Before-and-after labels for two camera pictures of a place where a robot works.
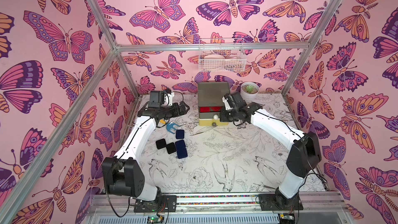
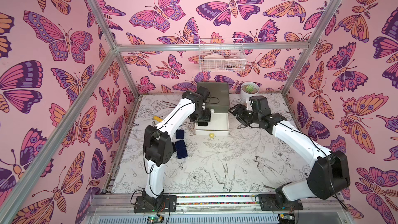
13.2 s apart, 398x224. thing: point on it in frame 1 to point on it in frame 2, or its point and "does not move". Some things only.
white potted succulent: [249, 91] does not move
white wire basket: [224, 55] does not move
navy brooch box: [181, 151] does not move
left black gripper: [176, 113] to [207, 119]
